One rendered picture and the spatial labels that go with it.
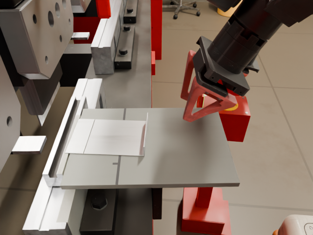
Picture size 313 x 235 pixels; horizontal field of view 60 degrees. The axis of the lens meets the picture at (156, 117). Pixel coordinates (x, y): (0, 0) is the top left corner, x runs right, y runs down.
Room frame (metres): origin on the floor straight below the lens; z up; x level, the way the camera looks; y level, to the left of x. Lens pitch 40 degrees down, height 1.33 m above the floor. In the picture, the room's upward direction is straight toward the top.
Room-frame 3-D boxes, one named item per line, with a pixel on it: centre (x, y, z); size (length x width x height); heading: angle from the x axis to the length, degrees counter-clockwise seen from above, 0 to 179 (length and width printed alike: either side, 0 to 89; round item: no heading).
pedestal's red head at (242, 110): (0.77, -0.23, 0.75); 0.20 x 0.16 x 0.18; 174
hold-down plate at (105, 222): (0.37, 0.10, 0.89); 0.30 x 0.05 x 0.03; 1
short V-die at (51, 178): (0.36, 0.16, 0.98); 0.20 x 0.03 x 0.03; 1
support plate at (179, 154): (0.33, 0.01, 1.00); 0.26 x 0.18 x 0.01; 91
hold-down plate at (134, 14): (1.33, 0.12, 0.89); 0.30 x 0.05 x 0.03; 1
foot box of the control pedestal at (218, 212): (0.76, -0.26, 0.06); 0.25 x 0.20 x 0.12; 84
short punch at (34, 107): (0.33, 0.16, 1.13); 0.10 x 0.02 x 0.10; 1
